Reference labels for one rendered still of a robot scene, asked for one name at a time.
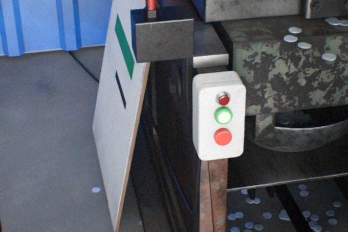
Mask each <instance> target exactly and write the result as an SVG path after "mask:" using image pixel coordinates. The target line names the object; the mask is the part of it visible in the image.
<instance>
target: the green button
mask: <svg viewBox="0 0 348 232"><path fill-rule="evenodd" d="M222 112H228V113H229V115H230V119H229V121H228V122H226V123H221V122H220V121H219V120H218V117H219V115H220V114H221V113H222ZM232 117H233V114H232V112H231V110H230V109H229V108H228V107H227V106H220V107H219V108H217V109H216V111H215V112H214V118H215V120H216V122H217V123H219V124H227V123H229V122H230V121H231V119H232Z"/></svg>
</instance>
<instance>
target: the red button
mask: <svg viewBox="0 0 348 232"><path fill-rule="evenodd" d="M231 139H232V136H231V133H230V131H229V130H228V129H226V128H224V127H222V128H220V129H218V130H217V131H216V132H215V133H214V140H215V143H216V144H218V145H220V146H225V145H228V144H229V143H230V141H231Z"/></svg>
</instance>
